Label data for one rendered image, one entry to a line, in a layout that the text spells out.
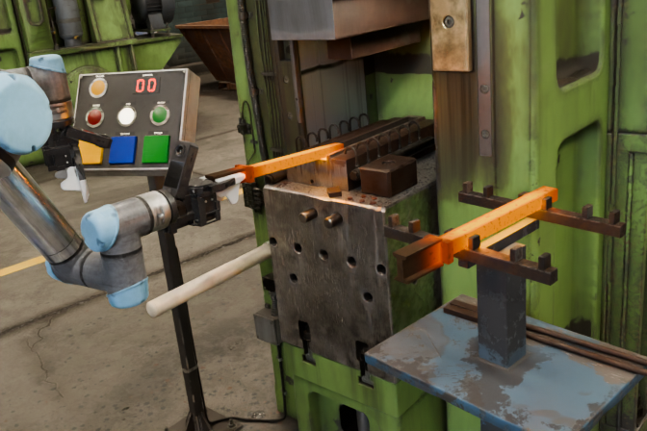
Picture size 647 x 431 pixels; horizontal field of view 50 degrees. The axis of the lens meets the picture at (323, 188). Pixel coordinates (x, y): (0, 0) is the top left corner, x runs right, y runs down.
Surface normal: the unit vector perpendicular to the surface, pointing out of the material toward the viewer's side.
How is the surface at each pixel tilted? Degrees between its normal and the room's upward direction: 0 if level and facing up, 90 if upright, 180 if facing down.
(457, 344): 0
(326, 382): 90
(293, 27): 90
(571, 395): 0
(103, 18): 79
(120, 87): 60
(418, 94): 90
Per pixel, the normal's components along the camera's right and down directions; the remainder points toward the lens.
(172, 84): -0.27, -0.19
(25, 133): 0.90, -0.04
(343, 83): 0.76, 0.14
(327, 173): -0.64, 0.29
